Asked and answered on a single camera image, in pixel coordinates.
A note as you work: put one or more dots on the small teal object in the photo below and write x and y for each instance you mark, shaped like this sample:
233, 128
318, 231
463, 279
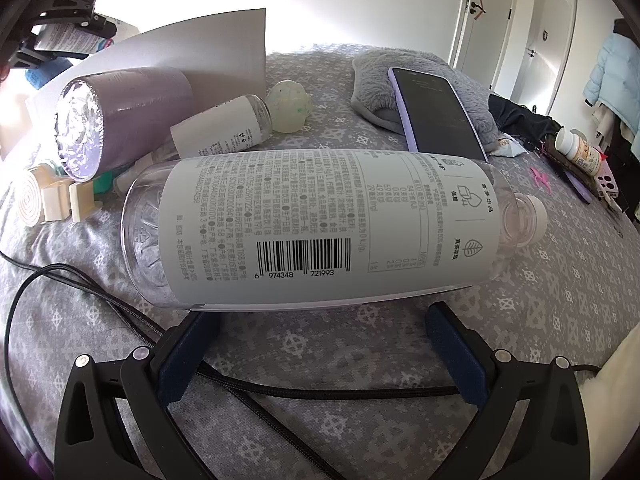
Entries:
106, 182

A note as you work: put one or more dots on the large clear white-label bottle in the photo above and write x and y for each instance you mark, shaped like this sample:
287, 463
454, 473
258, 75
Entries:
320, 230

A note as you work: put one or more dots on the translucent dotted squishy ball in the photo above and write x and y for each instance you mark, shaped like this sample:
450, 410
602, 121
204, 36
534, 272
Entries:
290, 107

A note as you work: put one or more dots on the white spiral plastic holder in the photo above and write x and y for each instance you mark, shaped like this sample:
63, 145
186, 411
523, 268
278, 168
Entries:
55, 200

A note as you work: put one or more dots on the black cloth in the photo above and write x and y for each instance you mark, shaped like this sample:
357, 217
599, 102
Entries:
520, 117

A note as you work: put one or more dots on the small white-label bottle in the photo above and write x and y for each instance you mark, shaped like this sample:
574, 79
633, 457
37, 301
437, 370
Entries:
70, 40

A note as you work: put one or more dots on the light blue jacket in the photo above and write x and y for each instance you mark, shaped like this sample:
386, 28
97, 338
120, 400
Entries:
612, 70

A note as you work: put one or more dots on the grey patterned bedsheet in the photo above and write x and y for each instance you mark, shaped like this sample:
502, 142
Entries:
380, 340

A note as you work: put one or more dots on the clear spray bottle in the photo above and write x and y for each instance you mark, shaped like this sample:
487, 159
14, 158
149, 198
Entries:
225, 127

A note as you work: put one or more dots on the white pill bottle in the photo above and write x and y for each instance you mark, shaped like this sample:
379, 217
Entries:
582, 152

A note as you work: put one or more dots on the smartphone in lilac case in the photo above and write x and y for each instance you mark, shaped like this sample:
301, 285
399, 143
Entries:
435, 110

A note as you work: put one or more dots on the white cardboard sheet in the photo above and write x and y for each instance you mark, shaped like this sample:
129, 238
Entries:
215, 50

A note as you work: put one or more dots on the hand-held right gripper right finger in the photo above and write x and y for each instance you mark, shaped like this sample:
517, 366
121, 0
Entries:
457, 355

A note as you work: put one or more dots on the white fabric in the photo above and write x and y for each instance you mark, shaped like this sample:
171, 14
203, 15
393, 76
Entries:
615, 375

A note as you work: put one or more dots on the grey plush slipper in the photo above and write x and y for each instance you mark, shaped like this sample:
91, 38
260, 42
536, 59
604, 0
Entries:
370, 80

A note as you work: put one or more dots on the dark storage tray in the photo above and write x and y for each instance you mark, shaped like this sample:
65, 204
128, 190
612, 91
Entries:
575, 180

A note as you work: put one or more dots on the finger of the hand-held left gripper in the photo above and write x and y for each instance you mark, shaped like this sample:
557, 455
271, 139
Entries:
80, 21
37, 55

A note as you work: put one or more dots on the white perforated phone case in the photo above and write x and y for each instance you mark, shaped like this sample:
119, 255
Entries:
607, 185

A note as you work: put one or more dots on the white paper packet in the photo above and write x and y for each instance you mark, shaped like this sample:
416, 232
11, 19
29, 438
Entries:
507, 147

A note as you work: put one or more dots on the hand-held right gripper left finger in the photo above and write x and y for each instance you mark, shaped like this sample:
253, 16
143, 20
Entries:
187, 360

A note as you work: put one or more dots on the purple can with foil end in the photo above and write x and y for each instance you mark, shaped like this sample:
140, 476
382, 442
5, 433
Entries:
135, 105

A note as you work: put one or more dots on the pink hair clip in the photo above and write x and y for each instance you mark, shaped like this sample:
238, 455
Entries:
541, 180

